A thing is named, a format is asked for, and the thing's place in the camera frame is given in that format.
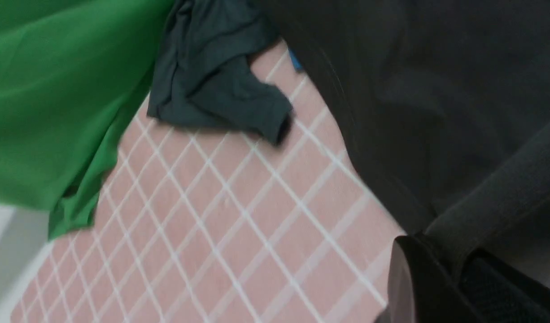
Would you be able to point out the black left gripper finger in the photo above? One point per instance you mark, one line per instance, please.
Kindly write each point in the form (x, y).
(420, 289)

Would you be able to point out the dark gray long-sleeve top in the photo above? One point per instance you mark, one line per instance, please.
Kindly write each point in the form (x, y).
(444, 107)

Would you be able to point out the blue t-shirt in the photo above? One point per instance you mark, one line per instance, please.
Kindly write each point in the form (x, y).
(295, 63)

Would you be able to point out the dark teal t-shirt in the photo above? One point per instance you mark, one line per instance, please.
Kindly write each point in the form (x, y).
(202, 77)

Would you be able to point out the green backdrop cloth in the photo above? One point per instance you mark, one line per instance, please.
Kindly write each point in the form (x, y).
(73, 74)

